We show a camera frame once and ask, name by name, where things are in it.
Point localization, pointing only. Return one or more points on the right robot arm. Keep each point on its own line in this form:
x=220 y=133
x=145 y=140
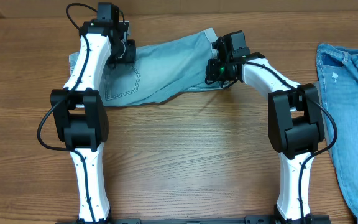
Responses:
x=295 y=123

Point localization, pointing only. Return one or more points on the light blue denim shorts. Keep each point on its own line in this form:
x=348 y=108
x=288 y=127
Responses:
x=160 y=71

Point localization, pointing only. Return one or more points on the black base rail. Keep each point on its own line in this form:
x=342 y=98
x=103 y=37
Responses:
x=194 y=220

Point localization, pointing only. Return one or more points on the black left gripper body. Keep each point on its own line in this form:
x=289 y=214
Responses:
x=125 y=54

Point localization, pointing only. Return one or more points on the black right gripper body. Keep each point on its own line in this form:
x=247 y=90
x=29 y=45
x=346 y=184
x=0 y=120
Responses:
x=212 y=73

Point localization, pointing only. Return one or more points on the blue jeans stack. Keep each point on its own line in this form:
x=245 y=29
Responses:
x=337 y=69

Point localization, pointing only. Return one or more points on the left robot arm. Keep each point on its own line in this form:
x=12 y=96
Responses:
x=80 y=118

